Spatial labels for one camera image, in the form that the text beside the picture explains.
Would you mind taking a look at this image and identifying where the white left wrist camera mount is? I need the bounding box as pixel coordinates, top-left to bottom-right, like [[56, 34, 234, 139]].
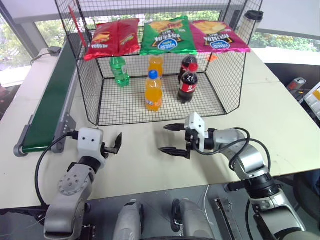
[[76, 127, 105, 166]]

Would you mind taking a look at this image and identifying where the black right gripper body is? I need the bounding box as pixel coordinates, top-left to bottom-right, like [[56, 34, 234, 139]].
[[184, 128, 201, 152]]

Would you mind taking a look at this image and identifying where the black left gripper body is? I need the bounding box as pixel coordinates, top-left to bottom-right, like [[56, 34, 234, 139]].
[[100, 141, 111, 159]]

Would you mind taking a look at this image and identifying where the green soda bottle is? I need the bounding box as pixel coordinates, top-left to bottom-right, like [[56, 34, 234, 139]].
[[109, 56, 131, 88]]

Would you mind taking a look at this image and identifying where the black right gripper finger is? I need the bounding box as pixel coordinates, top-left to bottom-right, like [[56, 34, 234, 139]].
[[162, 123, 187, 133], [157, 146, 192, 160]]

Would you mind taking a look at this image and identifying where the green chips bag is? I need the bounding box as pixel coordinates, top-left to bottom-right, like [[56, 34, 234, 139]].
[[139, 15, 199, 57]]

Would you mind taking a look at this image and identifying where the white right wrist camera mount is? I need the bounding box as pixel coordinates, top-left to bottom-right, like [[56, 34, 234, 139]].
[[184, 112, 210, 152]]

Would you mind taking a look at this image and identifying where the metal bracket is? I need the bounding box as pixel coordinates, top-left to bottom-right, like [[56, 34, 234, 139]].
[[214, 197, 241, 240]]

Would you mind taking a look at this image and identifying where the pink chips bag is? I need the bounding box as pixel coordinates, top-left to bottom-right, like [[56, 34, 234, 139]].
[[191, 20, 252, 54]]

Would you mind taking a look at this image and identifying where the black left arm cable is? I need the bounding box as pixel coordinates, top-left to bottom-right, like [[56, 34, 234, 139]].
[[34, 130, 80, 208]]

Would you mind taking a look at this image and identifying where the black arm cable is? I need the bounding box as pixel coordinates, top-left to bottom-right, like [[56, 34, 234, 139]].
[[34, 130, 80, 208], [199, 127, 273, 176]]

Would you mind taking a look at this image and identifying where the red chips bag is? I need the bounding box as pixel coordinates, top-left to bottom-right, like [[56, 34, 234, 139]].
[[83, 18, 141, 62]]

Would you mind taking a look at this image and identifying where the grey adapter cable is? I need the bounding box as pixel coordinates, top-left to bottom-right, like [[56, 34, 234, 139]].
[[29, 50, 51, 67]]

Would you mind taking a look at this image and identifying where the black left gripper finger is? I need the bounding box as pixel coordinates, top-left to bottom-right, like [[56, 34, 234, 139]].
[[104, 132, 123, 155]]

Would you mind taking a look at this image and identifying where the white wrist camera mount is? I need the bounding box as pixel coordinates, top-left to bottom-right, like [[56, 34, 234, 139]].
[[76, 127, 105, 166], [184, 112, 210, 152]]

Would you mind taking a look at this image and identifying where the white storage box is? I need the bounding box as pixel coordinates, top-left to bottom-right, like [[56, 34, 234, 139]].
[[303, 84, 320, 114]]

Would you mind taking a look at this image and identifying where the grey orange handheld device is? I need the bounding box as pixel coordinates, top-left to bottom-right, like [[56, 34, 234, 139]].
[[286, 77, 308, 95]]

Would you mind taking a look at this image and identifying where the cola bottle red cap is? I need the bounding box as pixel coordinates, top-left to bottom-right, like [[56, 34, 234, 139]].
[[177, 62, 199, 105]]

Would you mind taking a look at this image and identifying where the clear tumbler black lid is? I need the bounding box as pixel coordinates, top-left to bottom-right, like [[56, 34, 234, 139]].
[[238, 9, 265, 48]]

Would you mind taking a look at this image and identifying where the green conveyor belt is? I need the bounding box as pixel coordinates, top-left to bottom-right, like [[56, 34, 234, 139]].
[[13, 33, 79, 158]]

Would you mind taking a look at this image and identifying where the black wire mesh shelf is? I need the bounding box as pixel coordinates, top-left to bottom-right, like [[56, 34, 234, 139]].
[[54, 0, 264, 127]]

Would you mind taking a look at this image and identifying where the red strip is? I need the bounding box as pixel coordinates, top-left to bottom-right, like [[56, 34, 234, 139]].
[[68, 5, 89, 48]]

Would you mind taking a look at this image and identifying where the orange soda bottle blue cap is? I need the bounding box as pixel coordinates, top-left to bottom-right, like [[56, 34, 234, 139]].
[[144, 70, 164, 113]]

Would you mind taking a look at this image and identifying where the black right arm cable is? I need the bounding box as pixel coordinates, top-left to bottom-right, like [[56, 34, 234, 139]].
[[199, 127, 273, 176]]

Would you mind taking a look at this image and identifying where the grey rounded robot leg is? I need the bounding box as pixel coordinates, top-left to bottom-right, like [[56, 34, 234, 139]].
[[116, 199, 146, 240], [171, 198, 216, 240]]

